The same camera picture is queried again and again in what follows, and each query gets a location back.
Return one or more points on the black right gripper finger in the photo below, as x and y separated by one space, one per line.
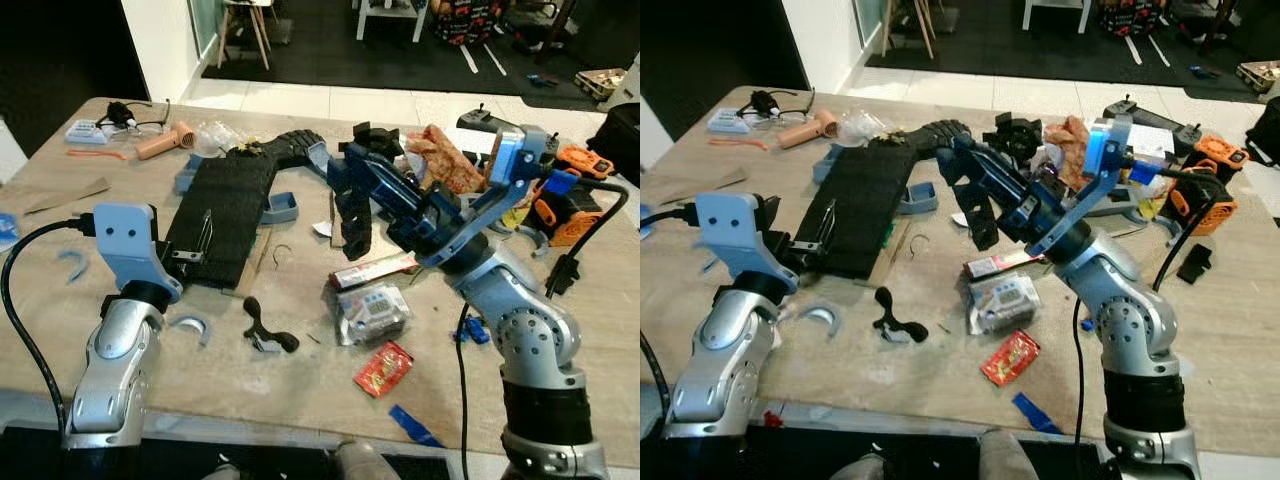
970 162
355 167
981 218
356 225

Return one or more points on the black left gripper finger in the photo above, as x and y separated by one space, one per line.
206 235
826 230
812 248
195 256

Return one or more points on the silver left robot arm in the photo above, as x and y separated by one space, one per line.
120 350
715 350

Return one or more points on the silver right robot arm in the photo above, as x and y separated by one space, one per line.
1130 320
520 330

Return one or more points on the black gear shaped part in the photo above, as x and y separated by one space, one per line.
378 140
1020 132

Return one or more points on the black ribbed foam mat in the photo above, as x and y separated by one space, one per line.
235 200
870 190

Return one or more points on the red white flat box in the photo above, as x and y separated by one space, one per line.
370 272
1000 264

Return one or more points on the brown patterned cloth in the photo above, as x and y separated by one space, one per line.
1068 145
445 160

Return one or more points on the blue grey plastic block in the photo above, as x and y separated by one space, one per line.
188 178
826 168

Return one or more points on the blue grey plastic tray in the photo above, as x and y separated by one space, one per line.
282 212
920 203

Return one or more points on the grey curved plastic piece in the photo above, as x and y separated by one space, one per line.
190 319
822 311

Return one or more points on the brown cardboard scrap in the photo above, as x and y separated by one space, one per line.
70 195
725 180

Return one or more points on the silver packet with timer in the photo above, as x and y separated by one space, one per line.
1000 303
372 315

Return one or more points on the black curved plastic part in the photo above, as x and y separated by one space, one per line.
262 325
893 315

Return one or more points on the clear plastic bag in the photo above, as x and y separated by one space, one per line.
860 127
218 135

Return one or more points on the orange plastic strip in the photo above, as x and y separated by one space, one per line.
740 143
95 153

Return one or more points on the blue curved plastic piece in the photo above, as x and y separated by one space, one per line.
72 254

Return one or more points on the black floor rug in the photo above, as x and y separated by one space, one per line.
1000 55
330 60

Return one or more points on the black remote controller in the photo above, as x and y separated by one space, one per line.
485 122
1115 112

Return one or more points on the white blue small box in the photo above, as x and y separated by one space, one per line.
728 122
85 132

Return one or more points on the small black device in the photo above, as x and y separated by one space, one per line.
765 102
120 112

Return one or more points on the wooden stool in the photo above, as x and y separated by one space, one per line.
927 30
248 3

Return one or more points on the blue flat object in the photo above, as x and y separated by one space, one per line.
8 230
644 225

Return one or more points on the red snack packet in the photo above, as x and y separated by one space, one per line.
1010 358
383 370

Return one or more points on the orange black handheld device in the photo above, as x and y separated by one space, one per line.
570 225
1222 152
1200 215

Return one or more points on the black plastic clip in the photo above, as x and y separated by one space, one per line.
1195 263
563 275

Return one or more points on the white flat stick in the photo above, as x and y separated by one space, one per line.
495 59
1159 51
1132 50
468 58

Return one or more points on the white side table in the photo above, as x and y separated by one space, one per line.
392 5
1057 3

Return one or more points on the small blue tool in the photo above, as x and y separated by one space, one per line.
1205 71
544 81

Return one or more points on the colourful printed box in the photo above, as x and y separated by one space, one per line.
1130 15
465 22

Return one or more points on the black bag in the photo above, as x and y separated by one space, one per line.
618 140
1265 130

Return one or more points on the blue tape strip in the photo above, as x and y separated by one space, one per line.
415 425
1035 413

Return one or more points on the grey robot left leg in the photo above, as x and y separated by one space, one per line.
228 470
858 470

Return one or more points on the grey robot leg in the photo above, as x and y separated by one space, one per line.
858 470
365 462
228 470
1010 458

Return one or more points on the small wooden pallet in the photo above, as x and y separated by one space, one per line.
600 85
1260 77

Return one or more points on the grey robot right leg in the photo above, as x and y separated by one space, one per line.
365 462
1010 458

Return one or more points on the grey-blue left wrist camera mount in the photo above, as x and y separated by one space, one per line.
735 225
130 235

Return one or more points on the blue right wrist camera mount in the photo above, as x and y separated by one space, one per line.
1105 150
510 160

